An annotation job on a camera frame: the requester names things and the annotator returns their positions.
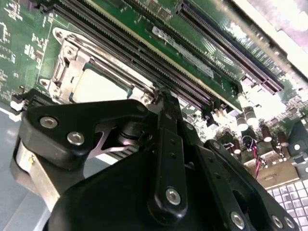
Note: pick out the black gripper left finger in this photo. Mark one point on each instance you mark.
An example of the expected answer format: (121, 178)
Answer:
(60, 115)

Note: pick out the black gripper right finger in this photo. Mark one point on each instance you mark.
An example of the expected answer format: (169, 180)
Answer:
(228, 183)

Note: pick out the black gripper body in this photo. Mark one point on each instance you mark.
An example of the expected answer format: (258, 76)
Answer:
(108, 204)

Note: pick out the silver CPU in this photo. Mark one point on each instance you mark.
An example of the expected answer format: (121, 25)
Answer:
(101, 86)

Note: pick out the metal socket cover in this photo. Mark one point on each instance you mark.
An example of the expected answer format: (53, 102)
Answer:
(69, 61)

